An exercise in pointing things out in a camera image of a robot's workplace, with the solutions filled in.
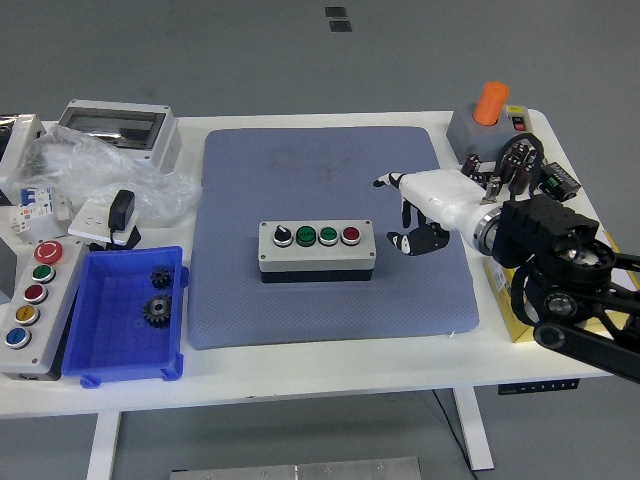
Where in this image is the grey switch box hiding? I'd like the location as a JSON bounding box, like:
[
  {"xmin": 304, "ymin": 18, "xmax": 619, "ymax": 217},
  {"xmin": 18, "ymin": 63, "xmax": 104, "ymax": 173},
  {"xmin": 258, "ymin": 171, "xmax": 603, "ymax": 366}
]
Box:
[{"xmin": 446, "ymin": 102, "xmax": 536, "ymax": 164}]

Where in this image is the grey enclosure with clear lid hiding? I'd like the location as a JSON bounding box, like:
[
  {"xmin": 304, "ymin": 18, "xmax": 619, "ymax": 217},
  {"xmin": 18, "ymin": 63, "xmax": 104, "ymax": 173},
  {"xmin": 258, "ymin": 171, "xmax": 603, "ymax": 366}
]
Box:
[{"xmin": 56, "ymin": 98, "xmax": 182, "ymax": 175}]

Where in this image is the grey metal box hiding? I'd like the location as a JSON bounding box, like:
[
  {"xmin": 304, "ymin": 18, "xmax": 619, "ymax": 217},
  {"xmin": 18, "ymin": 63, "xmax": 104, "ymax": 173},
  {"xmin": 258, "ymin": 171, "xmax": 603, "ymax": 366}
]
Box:
[{"xmin": 0, "ymin": 238, "xmax": 21, "ymax": 302}]

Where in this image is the white wall socket plate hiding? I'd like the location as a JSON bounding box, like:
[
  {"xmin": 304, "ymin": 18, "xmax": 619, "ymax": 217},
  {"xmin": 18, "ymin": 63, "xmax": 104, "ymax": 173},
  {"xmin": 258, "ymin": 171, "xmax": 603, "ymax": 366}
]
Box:
[{"xmin": 67, "ymin": 198, "xmax": 139, "ymax": 240}]

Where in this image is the black power adapter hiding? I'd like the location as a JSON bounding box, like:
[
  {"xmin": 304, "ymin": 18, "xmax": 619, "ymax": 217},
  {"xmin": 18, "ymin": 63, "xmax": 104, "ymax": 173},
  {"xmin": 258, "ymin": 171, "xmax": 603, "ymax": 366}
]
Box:
[{"xmin": 106, "ymin": 188, "xmax": 137, "ymax": 235}]

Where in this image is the yellow white cardboard box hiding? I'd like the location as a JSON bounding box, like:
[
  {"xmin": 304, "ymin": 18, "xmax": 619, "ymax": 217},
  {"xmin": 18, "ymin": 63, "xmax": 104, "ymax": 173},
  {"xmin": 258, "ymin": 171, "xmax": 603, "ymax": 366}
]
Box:
[{"xmin": 483, "ymin": 230, "xmax": 640, "ymax": 345}]

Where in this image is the orange cylinder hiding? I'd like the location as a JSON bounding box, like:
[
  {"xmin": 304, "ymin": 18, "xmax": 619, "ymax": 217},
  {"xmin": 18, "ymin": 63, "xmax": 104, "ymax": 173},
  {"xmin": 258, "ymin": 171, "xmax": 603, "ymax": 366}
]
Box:
[{"xmin": 473, "ymin": 81, "xmax": 510, "ymax": 126}]

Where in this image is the silver metal plate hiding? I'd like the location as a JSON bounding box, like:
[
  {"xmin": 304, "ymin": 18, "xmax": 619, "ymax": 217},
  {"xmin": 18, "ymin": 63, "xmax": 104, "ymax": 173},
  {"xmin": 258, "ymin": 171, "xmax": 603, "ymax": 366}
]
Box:
[{"xmin": 169, "ymin": 456, "xmax": 421, "ymax": 480}]

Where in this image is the large black gear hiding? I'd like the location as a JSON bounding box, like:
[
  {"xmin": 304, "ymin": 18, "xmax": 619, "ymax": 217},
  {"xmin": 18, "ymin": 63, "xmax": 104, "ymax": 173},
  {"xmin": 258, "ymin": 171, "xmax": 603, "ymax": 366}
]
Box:
[{"xmin": 141, "ymin": 294, "xmax": 175, "ymax": 329}]

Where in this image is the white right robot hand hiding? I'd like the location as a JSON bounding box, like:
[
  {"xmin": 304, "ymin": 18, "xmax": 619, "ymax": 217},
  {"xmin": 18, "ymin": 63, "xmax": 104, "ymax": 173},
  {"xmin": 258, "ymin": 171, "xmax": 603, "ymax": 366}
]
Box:
[{"xmin": 372, "ymin": 169, "xmax": 489, "ymax": 259}]

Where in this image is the white table leg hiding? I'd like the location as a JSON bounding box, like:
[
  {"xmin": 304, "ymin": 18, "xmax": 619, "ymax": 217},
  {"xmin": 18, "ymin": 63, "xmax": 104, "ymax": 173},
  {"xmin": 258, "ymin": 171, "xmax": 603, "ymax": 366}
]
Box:
[
  {"xmin": 85, "ymin": 412, "xmax": 124, "ymax": 480},
  {"xmin": 452, "ymin": 387, "xmax": 496, "ymax": 471}
]

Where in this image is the black adapter cord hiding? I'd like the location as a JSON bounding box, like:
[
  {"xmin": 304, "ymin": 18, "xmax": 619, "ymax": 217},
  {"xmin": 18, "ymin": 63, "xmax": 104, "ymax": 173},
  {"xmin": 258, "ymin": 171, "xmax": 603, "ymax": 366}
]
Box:
[{"xmin": 88, "ymin": 227, "xmax": 143, "ymax": 251}]

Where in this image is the white labelled electrical component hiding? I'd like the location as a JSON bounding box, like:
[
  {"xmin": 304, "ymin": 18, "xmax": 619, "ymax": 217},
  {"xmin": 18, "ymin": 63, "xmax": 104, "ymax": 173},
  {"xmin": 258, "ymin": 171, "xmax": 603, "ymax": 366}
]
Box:
[{"xmin": 5, "ymin": 205, "xmax": 37, "ymax": 237}]

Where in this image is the blue-grey table mat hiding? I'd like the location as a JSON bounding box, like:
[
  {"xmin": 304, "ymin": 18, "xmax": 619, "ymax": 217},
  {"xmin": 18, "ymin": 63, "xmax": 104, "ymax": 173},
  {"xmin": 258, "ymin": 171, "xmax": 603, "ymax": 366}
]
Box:
[{"xmin": 185, "ymin": 125, "xmax": 480, "ymax": 351}]

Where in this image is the white plastic enclosure box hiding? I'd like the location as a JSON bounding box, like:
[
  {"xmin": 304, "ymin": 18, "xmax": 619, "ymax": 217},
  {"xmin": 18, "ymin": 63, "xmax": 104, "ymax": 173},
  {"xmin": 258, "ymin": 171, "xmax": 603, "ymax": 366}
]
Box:
[{"xmin": 0, "ymin": 113, "xmax": 47, "ymax": 206}]

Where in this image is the grey four-button control box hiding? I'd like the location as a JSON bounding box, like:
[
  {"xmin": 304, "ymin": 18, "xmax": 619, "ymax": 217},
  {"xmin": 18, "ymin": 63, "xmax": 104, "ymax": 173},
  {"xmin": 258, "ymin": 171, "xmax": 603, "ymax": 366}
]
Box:
[{"xmin": 257, "ymin": 219, "xmax": 376, "ymax": 285}]

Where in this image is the blue plastic bin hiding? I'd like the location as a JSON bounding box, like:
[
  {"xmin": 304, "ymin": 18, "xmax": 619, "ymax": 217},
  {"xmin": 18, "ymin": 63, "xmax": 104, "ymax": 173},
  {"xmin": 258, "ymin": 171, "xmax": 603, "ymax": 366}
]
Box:
[{"xmin": 60, "ymin": 245, "xmax": 190, "ymax": 389}]

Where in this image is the black table control panel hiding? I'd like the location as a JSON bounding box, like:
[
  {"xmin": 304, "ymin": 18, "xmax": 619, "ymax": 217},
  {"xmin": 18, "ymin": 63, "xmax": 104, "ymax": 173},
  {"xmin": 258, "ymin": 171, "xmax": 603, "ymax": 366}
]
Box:
[{"xmin": 498, "ymin": 379, "xmax": 581, "ymax": 396}]

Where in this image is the white circuit breaker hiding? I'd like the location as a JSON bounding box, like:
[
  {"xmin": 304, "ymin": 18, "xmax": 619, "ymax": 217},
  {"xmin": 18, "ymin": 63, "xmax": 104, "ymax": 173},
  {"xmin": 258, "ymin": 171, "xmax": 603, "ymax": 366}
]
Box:
[{"xmin": 18, "ymin": 185, "xmax": 57, "ymax": 221}]

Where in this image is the clear plastic bag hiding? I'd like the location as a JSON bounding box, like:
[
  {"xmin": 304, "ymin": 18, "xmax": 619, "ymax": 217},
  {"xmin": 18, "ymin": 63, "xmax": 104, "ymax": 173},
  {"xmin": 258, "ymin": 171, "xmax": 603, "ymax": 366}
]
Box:
[{"xmin": 9, "ymin": 123, "xmax": 203, "ymax": 221}]

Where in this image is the black module with green terminal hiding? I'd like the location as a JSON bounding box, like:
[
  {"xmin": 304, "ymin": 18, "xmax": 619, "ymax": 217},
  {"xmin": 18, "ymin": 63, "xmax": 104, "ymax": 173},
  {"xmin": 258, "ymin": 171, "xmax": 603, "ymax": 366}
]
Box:
[{"xmin": 533, "ymin": 160, "xmax": 582, "ymax": 203}]

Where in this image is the grey five-button control box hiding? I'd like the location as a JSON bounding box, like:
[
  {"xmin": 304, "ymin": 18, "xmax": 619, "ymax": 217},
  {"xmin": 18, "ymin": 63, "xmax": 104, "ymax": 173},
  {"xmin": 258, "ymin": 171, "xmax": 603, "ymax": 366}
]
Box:
[{"xmin": 0, "ymin": 239, "xmax": 89, "ymax": 382}]

